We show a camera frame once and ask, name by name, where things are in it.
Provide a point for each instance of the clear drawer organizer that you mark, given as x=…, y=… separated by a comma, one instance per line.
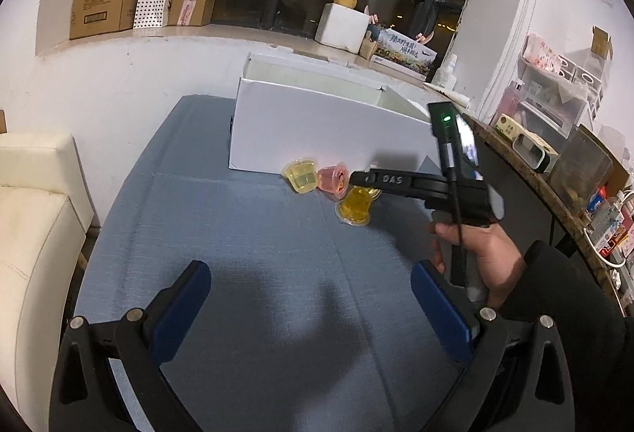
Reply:
x=563, y=92

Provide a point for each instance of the green jelly cup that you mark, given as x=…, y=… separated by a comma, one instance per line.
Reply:
x=301, y=175

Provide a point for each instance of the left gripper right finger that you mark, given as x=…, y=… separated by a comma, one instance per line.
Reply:
x=514, y=375

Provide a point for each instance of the person right forearm black sleeve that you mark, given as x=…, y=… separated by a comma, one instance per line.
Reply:
x=597, y=340

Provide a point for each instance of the white spray bottle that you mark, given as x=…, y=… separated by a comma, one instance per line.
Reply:
x=444, y=76

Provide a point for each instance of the white foam box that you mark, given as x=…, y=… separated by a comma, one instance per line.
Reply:
x=342, y=28

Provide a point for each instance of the cream patterned small box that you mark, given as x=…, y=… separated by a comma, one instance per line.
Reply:
x=514, y=132

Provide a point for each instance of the white storage box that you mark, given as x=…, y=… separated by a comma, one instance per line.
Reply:
x=288, y=109

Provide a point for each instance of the person right hand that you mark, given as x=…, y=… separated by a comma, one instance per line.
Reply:
x=500, y=263

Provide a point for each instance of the white alarm clock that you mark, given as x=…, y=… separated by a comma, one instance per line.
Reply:
x=532, y=153

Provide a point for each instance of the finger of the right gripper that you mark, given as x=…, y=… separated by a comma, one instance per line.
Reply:
x=395, y=182

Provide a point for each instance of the cream leather sofa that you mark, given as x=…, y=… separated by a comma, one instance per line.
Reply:
x=45, y=214

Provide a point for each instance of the brown translucent container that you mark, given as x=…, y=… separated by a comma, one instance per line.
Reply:
x=580, y=170

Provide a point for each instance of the printed landscape carton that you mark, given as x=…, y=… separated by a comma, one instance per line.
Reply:
x=401, y=50

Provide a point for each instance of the yellow jelly cup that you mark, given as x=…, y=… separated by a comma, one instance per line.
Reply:
x=354, y=208

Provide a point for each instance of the pink jelly cup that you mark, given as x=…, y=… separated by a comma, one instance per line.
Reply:
x=333, y=180

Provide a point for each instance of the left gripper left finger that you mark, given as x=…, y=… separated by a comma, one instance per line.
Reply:
x=85, y=394

